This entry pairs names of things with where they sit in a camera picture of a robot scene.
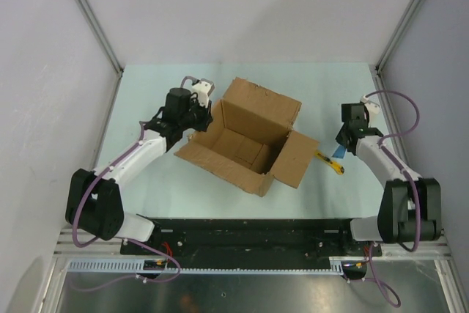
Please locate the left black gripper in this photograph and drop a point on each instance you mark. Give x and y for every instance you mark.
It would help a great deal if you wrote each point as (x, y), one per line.
(207, 117)

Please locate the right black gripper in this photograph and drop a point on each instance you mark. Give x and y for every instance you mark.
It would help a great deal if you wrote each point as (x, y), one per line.
(338, 138)

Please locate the blue cosmetic tube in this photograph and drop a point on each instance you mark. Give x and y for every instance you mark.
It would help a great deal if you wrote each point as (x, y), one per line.
(340, 152)

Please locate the yellow utility knife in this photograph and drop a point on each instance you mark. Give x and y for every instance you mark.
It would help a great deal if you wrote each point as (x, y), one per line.
(337, 167)

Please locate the brown cardboard express box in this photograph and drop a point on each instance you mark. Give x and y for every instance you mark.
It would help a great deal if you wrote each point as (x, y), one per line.
(251, 141)

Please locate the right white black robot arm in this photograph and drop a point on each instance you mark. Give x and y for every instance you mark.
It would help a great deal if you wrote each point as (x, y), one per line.
(410, 208)

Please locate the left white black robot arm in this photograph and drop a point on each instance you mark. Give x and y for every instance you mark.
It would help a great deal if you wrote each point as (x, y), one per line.
(95, 203)

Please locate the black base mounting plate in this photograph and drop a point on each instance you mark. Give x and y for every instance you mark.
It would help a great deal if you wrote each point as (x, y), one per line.
(256, 243)

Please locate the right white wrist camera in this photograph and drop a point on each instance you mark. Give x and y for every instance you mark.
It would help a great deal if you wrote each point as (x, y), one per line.
(372, 108)

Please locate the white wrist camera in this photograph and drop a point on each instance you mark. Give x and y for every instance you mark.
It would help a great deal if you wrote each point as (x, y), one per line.
(372, 108)
(203, 89)

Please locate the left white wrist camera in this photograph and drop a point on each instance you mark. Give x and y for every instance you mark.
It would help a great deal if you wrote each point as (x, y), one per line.
(203, 89)

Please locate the right aluminium side rail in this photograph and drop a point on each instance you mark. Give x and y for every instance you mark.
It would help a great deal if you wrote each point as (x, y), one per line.
(387, 110)

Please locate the white slotted cable duct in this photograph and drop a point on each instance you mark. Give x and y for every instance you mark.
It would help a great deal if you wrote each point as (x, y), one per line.
(150, 266)

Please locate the right aluminium frame post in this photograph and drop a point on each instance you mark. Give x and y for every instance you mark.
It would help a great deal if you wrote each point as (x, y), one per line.
(411, 11)

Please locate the aluminium frame post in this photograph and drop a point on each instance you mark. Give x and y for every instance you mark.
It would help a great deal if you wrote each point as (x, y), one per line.
(100, 36)
(411, 11)

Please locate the left aluminium frame post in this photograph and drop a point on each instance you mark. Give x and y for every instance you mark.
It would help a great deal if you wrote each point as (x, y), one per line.
(100, 36)

